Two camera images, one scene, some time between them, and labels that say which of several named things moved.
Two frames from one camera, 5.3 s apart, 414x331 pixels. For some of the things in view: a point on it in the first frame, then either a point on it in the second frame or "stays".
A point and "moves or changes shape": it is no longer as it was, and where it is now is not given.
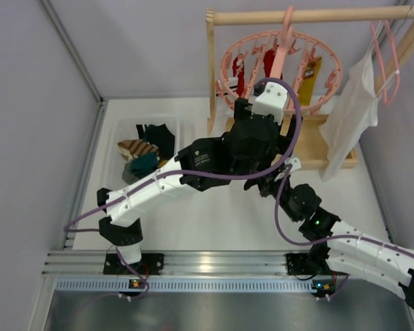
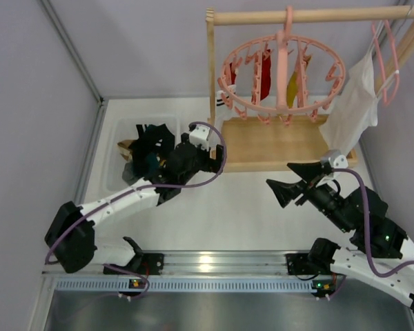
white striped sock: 226,88 moves or changes shape
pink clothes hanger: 387,102 stays
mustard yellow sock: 306,90 -> 292,89
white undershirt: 359,106 stays
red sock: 239,72 -> 233,74
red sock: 268,60 moves or changes shape
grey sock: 127,174 stays
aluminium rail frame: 174,262 stays
